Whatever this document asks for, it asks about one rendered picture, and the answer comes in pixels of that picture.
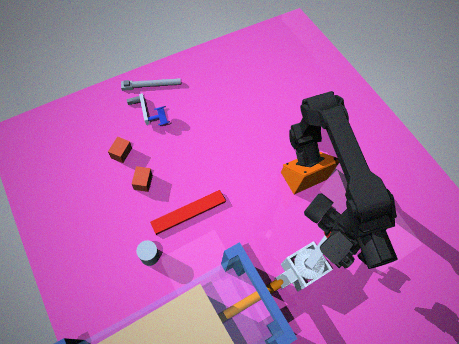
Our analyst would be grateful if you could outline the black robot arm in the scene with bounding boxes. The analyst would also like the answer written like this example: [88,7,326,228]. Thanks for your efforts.
[290,91,398,269]

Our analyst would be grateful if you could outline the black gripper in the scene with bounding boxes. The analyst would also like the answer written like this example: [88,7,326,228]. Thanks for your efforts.
[304,193,358,242]

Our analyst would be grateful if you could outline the grey cylinder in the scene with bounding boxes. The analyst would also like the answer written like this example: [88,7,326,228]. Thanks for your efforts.
[136,240,159,266]

